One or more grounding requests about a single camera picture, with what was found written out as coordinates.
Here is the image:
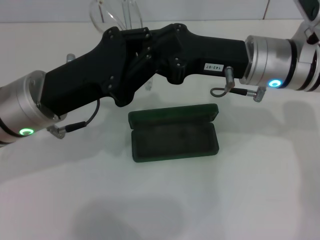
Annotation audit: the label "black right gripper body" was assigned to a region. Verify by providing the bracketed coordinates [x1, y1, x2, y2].
[166, 23, 251, 85]

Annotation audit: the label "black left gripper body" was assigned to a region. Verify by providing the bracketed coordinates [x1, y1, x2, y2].
[41, 26, 137, 108]

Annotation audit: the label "clear white glasses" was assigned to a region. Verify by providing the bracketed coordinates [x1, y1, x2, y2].
[88, 0, 155, 91]

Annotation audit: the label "green glasses case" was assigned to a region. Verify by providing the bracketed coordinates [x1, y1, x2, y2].
[127, 103, 220, 164]

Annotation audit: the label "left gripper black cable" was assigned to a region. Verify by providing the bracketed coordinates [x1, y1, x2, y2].
[46, 53, 101, 140]

